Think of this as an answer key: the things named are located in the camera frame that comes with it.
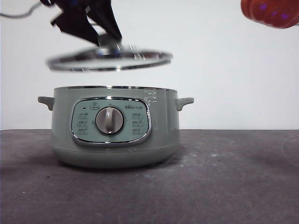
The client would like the glass lid with green knob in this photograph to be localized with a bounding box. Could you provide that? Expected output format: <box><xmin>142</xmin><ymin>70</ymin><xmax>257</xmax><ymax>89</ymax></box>
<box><xmin>45</xmin><ymin>35</ymin><xmax>174</xmax><ymax>72</ymax></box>

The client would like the small orange pumpkin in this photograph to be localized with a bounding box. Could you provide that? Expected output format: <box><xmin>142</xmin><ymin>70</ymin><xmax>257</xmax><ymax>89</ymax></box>
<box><xmin>240</xmin><ymin>0</ymin><xmax>299</xmax><ymax>29</ymax></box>

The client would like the pale green electric cooking pot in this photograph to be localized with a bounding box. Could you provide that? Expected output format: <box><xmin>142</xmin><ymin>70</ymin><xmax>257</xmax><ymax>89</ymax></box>
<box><xmin>37</xmin><ymin>85</ymin><xmax>194</xmax><ymax>169</ymax></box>

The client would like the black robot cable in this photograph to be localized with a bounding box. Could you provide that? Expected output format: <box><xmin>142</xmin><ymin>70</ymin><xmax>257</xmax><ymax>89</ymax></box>
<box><xmin>0</xmin><ymin>1</ymin><xmax>42</xmax><ymax>18</ymax></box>

